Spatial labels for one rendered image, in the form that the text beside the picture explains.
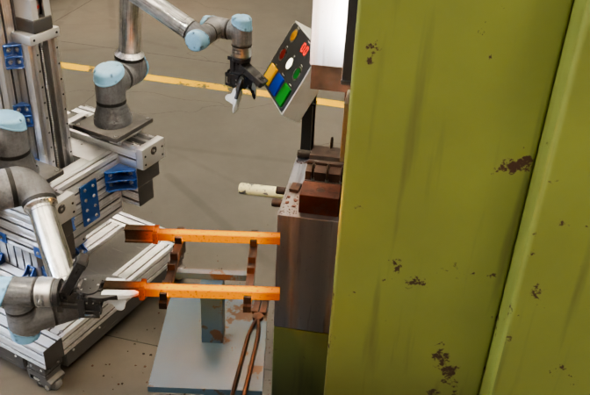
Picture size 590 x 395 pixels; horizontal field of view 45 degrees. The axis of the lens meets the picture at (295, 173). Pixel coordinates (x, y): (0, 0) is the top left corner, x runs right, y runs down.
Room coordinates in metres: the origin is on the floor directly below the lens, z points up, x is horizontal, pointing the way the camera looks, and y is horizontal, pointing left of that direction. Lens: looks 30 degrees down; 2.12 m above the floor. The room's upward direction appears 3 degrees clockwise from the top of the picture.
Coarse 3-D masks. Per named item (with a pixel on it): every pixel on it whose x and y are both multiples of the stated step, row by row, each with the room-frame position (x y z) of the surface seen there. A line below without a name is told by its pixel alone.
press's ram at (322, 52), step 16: (320, 0) 1.88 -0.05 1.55; (336, 0) 1.88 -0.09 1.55; (320, 16) 1.88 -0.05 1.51; (336, 16) 1.88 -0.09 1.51; (320, 32) 1.88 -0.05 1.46; (336, 32) 1.88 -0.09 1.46; (320, 48) 1.88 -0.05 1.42; (336, 48) 1.88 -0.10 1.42; (320, 64) 1.88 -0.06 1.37; (336, 64) 1.88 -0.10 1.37
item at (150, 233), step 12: (132, 228) 1.64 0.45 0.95; (144, 228) 1.64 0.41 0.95; (156, 228) 1.65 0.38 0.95; (132, 240) 1.64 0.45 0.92; (144, 240) 1.64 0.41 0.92; (156, 240) 1.63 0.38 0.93; (168, 240) 1.63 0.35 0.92; (192, 240) 1.64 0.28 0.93; (204, 240) 1.64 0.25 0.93; (216, 240) 1.64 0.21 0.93; (228, 240) 1.64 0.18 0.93; (240, 240) 1.64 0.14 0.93; (264, 240) 1.64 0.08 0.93; (276, 240) 1.64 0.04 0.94
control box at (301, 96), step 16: (288, 32) 2.74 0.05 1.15; (304, 32) 2.63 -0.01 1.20; (288, 48) 2.66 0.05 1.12; (304, 48) 2.55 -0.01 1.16; (304, 64) 2.48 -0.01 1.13; (272, 80) 2.62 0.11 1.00; (288, 80) 2.51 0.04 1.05; (304, 80) 2.42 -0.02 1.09; (272, 96) 2.54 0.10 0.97; (304, 96) 2.42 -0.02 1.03; (288, 112) 2.40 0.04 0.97; (304, 112) 2.42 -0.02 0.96
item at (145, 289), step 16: (112, 288) 1.39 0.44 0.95; (128, 288) 1.39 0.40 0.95; (144, 288) 1.40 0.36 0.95; (160, 288) 1.40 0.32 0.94; (176, 288) 1.40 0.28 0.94; (192, 288) 1.41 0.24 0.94; (208, 288) 1.41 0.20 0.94; (224, 288) 1.41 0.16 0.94; (240, 288) 1.42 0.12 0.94; (256, 288) 1.42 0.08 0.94; (272, 288) 1.42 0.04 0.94
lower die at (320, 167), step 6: (312, 150) 2.08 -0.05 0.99; (318, 150) 2.08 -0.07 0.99; (324, 150) 2.08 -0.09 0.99; (330, 150) 2.10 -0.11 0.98; (336, 150) 2.10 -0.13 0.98; (330, 156) 2.02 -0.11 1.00; (336, 156) 2.03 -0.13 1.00; (312, 162) 1.98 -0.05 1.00; (318, 162) 1.98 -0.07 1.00; (324, 162) 1.98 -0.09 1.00; (330, 162) 1.98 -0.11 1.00; (306, 168) 1.96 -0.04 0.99; (318, 168) 1.96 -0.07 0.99; (324, 168) 1.96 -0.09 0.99; (330, 168) 1.96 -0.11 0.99; (336, 168) 1.97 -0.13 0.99; (306, 174) 1.94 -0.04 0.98; (318, 174) 1.93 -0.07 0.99; (324, 174) 1.93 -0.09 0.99; (330, 174) 1.93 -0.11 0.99; (336, 174) 1.93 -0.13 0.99; (318, 180) 1.93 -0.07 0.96; (324, 180) 1.93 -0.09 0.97; (330, 180) 1.93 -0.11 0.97; (336, 180) 1.92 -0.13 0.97
